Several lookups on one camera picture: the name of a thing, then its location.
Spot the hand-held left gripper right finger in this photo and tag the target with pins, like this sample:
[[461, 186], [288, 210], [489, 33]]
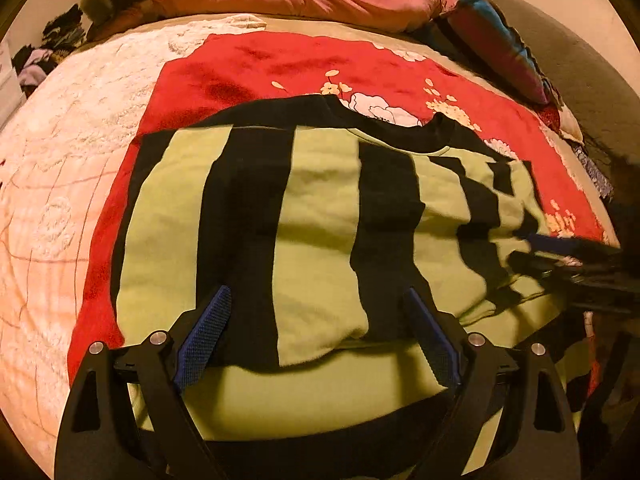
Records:
[[437, 345]]

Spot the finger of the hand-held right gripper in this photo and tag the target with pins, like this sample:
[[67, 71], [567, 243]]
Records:
[[537, 265], [555, 244]]

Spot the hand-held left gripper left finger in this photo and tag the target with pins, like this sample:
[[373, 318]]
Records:
[[205, 340]]

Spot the green black striped sweater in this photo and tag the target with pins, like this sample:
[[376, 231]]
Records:
[[320, 220]]

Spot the pile of dark clothes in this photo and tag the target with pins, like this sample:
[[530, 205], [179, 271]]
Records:
[[35, 60]]

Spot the blue patterned cloth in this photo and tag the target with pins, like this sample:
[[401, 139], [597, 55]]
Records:
[[595, 175]]

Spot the cream pillow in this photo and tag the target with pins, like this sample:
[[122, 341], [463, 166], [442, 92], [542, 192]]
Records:
[[570, 122]]

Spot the dark red cloth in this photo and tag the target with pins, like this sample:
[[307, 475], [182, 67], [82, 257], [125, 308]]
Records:
[[552, 115]]

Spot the colourful striped pillow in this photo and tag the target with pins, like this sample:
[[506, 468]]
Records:
[[500, 40]]

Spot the white quilted bedspread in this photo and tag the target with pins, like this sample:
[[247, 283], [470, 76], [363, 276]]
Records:
[[60, 170]]

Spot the red floral blanket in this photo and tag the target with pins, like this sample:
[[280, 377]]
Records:
[[250, 75]]

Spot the brown plush toy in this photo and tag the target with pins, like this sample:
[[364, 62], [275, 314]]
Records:
[[125, 10]]

